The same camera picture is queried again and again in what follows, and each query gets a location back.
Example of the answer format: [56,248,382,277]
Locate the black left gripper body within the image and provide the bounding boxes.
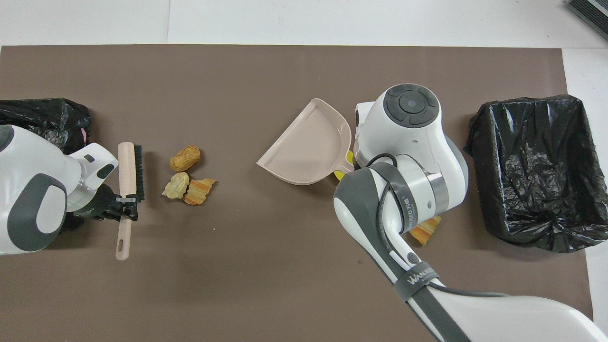
[75,184,118,224]

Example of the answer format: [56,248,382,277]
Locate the beige hand brush black bristles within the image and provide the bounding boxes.
[115,142,146,261]

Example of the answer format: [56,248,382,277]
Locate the pale cream bread piece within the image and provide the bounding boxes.
[162,172,190,200]

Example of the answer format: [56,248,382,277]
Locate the brown oval bread roll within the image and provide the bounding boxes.
[169,145,201,172]

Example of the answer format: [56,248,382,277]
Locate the striped croissant piece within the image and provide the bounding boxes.
[183,178,216,206]
[409,215,442,246]

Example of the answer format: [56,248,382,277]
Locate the beige plastic dustpan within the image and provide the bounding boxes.
[256,98,355,186]

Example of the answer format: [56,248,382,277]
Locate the yellow sponge piece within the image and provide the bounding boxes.
[334,150,355,181]

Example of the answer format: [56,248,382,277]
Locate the bin with black bag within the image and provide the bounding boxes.
[464,94,608,253]
[0,98,91,236]

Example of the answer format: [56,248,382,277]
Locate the brown table mat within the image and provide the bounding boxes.
[0,44,597,342]

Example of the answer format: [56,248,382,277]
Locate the dark grey ribbed device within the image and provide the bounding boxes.
[567,0,608,41]

